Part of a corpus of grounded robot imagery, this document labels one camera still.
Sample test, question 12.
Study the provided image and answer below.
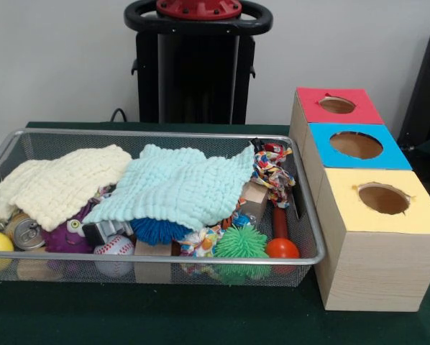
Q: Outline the white baseball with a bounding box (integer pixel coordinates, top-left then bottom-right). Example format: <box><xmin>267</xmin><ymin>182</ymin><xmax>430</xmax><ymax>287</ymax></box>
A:
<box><xmin>93</xmin><ymin>235</ymin><xmax>135</xmax><ymax>278</ymax></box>

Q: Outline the purple monster toy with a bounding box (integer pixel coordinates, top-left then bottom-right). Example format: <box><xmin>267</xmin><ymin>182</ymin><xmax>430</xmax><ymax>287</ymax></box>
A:
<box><xmin>42</xmin><ymin>201</ymin><xmax>101</xmax><ymax>254</ymax></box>

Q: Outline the green spiky ball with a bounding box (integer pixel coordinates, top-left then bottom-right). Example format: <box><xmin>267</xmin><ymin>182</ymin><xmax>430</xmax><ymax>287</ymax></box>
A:
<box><xmin>213</xmin><ymin>224</ymin><xmax>270</xmax><ymax>282</ymax></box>

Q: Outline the red maraca rattle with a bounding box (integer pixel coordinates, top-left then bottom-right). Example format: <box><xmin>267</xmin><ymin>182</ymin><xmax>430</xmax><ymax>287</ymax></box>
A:
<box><xmin>265</xmin><ymin>205</ymin><xmax>301</xmax><ymax>261</ymax></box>

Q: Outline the wooden box with three holes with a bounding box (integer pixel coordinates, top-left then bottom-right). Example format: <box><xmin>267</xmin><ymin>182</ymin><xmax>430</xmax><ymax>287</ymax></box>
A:
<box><xmin>289</xmin><ymin>87</ymin><xmax>430</xmax><ymax>313</ymax></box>

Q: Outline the silver drink can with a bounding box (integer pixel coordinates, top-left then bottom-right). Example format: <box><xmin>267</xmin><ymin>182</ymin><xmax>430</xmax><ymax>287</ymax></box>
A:
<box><xmin>3</xmin><ymin>211</ymin><xmax>46</xmax><ymax>251</ymax></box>

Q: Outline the blue spiky ball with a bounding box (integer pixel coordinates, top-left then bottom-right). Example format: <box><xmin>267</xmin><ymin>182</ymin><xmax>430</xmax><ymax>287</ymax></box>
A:
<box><xmin>131</xmin><ymin>216</ymin><xmax>194</xmax><ymax>246</ymax></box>

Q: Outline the cream knitted cloth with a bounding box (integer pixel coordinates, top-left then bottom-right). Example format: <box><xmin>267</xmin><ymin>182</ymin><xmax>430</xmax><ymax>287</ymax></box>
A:
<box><xmin>0</xmin><ymin>144</ymin><xmax>133</xmax><ymax>232</ymax></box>

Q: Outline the black panel stand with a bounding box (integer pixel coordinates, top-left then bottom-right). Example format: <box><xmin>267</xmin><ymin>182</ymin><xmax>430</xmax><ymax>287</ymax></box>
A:
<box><xmin>397</xmin><ymin>24</ymin><xmax>430</xmax><ymax>170</ymax></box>

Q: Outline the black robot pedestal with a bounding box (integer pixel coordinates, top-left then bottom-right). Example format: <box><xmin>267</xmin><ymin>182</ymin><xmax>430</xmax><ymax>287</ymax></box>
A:
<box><xmin>124</xmin><ymin>0</ymin><xmax>273</xmax><ymax>124</ymax></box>

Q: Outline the dark green tablecloth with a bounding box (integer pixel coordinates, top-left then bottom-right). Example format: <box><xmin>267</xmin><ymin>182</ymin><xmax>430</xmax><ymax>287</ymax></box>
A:
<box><xmin>0</xmin><ymin>121</ymin><xmax>430</xmax><ymax>345</ymax></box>

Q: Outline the multicoloured rope toy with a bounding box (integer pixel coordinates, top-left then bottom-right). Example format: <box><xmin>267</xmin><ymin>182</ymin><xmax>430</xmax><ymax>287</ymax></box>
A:
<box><xmin>251</xmin><ymin>142</ymin><xmax>296</xmax><ymax>209</ymax></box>

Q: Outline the mint knitted cloth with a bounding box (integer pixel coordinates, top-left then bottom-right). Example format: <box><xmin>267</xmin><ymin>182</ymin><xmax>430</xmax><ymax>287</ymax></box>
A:
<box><xmin>82</xmin><ymin>144</ymin><xmax>256</xmax><ymax>232</ymax></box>

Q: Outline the clear shallow mesh bin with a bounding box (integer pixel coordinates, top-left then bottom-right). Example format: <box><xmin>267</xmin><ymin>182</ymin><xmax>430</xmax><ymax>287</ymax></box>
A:
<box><xmin>0</xmin><ymin>128</ymin><xmax>326</xmax><ymax>288</ymax></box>

